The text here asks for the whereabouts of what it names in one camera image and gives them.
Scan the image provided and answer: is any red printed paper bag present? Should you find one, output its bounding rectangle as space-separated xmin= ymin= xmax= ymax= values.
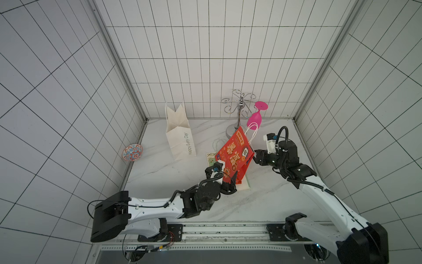
xmin=215 ymin=128 xmax=257 ymax=184

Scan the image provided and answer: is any green Fresh paper bag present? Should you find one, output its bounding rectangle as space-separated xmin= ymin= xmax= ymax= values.
xmin=206 ymin=137 xmax=251 ymax=191

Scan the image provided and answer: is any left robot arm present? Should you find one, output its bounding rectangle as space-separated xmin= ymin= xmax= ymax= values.
xmin=90 ymin=171 xmax=237 ymax=243

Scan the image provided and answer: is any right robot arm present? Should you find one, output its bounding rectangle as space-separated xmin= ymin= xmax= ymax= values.
xmin=253 ymin=126 xmax=389 ymax=264

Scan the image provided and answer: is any white Happy Every Day bag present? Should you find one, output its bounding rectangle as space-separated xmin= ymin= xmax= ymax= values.
xmin=165 ymin=103 xmax=197 ymax=161

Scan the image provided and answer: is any pink plastic wine glass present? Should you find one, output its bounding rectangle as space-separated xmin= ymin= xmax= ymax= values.
xmin=247 ymin=101 xmax=268 ymax=130

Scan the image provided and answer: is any chrome cup holder stand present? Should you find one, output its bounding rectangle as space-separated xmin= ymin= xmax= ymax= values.
xmin=222 ymin=89 xmax=256 ymax=139

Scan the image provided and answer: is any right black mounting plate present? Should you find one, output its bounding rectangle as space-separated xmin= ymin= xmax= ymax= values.
xmin=266 ymin=223 xmax=298 ymax=242

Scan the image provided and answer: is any black mounting plate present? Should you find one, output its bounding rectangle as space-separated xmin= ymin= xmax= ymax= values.
xmin=137 ymin=224 xmax=184 ymax=243
xmin=266 ymin=223 xmax=298 ymax=242

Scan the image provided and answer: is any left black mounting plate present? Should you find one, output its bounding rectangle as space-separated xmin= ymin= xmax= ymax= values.
xmin=137 ymin=224 xmax=184 ymax=243

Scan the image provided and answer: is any patterned ceramic bowl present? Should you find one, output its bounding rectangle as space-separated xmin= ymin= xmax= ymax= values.
xmin=122 ymin=144 xmax=143 ymax=162

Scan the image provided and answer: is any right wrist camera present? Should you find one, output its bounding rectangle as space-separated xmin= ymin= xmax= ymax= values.
xmin=263 ymin=133 xmax=277 ymax=154

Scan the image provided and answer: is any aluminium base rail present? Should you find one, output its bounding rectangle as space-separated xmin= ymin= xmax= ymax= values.
xmin=92 ymin=218 xmax=345 ymax=256

